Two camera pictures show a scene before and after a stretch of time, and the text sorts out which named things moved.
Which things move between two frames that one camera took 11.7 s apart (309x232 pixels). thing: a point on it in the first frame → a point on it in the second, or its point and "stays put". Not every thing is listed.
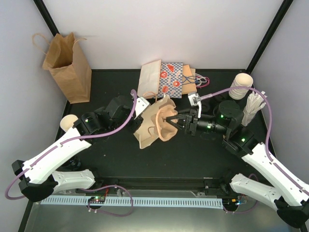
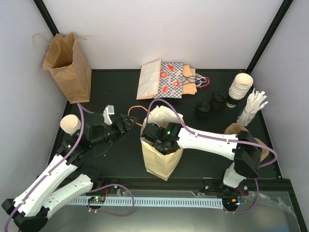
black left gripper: [139, 122] → [122, 129]
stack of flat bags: [149, 78] stays put
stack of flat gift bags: [189, 79] stays put
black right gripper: [191, 126] → [161, 150]
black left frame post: [47, 17] stays put
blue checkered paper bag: [170, 81] stays put
